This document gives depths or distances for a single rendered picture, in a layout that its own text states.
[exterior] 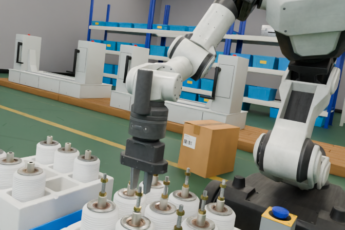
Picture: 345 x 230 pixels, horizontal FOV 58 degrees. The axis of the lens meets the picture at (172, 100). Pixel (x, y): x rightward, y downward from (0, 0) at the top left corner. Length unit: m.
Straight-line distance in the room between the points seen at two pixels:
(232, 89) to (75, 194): 2.06
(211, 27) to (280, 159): 0.46
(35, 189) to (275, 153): 0.75
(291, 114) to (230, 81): 1.82
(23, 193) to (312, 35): 1.00
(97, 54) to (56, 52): 4.16
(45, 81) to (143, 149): 3.92
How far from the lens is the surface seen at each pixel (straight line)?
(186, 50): 0.92
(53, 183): 1.26
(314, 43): 1.08
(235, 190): 1.26
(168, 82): 0.69
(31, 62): 5.23
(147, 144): 0.72
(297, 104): 1.18
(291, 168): 1.04
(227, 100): 2.95
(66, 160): 1.30
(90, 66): 4.12
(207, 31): 0.97
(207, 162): 1.92
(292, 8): 0.99
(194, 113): 3.03
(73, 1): 8.60
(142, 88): 0.67
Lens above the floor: 0.64
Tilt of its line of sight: 6 degrees down
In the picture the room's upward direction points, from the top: 8 degrees clockwise
